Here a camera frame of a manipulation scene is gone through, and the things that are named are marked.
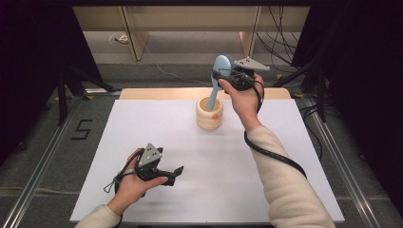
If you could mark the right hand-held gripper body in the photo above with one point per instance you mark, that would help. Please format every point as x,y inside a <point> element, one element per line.
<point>242,79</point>

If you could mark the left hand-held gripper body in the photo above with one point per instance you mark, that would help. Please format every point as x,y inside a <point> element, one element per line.
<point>150,160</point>

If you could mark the white board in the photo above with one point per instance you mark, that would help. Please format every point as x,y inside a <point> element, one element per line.
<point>206,177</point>

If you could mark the light wooden table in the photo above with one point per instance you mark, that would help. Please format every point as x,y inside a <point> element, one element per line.
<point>152,93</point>

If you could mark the black curtain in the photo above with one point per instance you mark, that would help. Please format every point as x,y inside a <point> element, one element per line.
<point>367,79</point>
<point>28,63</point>

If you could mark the light blue rice paddle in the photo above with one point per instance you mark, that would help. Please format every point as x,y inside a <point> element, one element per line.
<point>221,65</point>

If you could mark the black tripod stand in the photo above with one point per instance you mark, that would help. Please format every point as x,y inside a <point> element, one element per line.
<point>320,95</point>
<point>61,95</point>

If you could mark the person's right hand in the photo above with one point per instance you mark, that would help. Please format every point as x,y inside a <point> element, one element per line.
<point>245,101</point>

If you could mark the light wooden desk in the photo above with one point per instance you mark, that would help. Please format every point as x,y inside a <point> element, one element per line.
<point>139,34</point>

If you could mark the person's left hand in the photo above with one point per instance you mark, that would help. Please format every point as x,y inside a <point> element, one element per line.
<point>131,188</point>

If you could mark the round floor outlet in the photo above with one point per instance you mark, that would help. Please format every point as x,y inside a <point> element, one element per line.
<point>118,38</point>

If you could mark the aluminium floor rail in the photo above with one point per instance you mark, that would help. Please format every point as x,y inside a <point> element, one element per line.
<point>345,171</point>
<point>34,177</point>

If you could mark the cream ribbed utensil holder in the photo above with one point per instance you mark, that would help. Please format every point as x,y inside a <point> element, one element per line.
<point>209,118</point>

